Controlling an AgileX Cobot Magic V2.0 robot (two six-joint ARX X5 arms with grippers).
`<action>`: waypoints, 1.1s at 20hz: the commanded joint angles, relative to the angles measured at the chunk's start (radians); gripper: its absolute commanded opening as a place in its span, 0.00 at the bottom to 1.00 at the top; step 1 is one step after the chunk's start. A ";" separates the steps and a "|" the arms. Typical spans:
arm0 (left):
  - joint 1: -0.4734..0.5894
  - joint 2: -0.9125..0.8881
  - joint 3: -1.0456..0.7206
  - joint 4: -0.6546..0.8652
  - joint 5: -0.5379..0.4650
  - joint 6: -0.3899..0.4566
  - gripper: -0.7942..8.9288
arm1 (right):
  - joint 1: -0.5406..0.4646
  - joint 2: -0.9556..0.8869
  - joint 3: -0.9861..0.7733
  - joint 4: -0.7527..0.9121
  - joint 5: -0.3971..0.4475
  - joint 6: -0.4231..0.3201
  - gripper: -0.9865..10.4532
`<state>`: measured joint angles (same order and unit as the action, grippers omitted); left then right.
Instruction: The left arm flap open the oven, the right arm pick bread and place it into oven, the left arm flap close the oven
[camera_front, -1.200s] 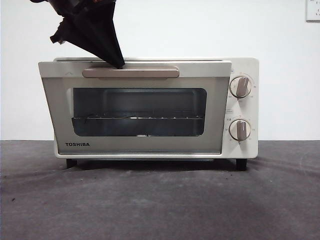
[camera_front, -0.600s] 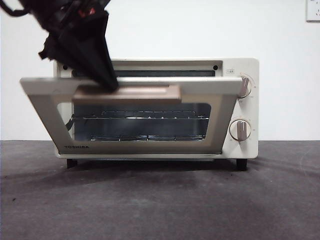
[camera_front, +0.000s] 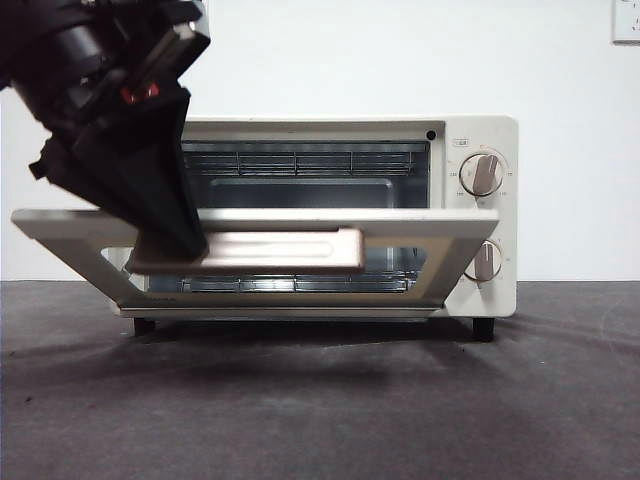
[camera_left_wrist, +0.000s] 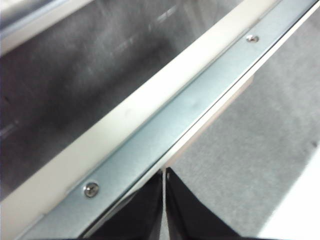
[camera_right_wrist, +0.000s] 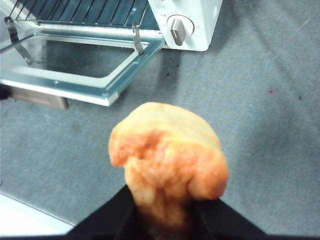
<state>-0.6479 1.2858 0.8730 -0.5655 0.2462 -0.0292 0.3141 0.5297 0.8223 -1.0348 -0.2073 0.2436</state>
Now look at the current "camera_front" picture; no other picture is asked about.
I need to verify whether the cream Toshiba toaster oven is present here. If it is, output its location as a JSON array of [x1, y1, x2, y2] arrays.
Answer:
[[117, 114, 519, 343]]

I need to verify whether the cream taupe oven knob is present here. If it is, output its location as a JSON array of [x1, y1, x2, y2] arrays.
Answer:
[[458, 153, 506, 197], [464, 238, 505, 284]]

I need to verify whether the metal wire oven rack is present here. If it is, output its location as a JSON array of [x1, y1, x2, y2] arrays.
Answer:
[[144, 272, 421, 295]]

